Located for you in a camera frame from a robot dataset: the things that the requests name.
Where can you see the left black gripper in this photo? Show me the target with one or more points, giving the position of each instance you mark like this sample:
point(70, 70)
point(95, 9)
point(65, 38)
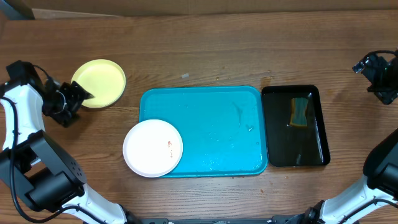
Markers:
point(81, 95)

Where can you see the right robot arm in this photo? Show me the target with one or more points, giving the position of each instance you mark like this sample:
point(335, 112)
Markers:
point(377, 186)

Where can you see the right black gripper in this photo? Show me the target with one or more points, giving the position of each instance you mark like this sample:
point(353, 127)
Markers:
point(374, 70)

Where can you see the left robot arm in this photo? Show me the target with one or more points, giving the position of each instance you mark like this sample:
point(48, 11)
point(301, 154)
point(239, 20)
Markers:
point(44, 179)

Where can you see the white plate with red stain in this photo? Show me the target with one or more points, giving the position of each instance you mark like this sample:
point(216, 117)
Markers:
point(152, 148)

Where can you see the yellow-green rimmed plate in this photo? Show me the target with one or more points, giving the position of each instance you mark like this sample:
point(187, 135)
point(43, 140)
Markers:
point(102, 78)

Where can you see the small grey tape scrap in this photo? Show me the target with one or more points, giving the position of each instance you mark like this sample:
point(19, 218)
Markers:
point(185, 75)

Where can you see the blue plastic tray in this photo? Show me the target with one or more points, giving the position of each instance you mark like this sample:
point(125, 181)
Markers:
point(222, 128)

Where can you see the green yellow sponge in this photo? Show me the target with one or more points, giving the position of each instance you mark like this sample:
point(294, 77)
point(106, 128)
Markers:
point(298, 110)

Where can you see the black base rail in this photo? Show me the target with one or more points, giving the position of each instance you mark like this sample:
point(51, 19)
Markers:
point(217, 221)

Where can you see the black rectangular water tray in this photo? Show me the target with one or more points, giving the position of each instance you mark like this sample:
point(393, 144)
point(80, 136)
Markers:
point(290, 146)

